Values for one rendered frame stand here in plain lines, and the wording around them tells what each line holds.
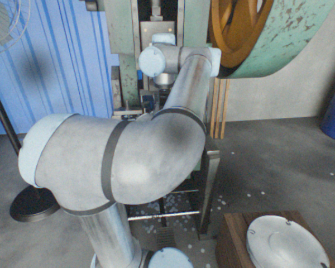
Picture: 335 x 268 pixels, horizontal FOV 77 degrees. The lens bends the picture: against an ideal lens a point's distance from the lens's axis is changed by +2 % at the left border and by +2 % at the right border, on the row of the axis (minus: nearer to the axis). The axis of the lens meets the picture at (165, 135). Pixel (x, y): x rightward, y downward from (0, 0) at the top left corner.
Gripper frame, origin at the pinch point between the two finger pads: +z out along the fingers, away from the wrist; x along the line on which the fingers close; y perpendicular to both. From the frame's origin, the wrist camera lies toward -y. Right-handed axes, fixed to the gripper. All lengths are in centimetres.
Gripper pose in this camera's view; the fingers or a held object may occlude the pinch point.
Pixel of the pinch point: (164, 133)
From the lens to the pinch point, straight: 82.4
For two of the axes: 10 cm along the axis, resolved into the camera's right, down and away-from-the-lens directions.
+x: -9.9, 0.6, -1.0
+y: -1.2, -5.3, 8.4
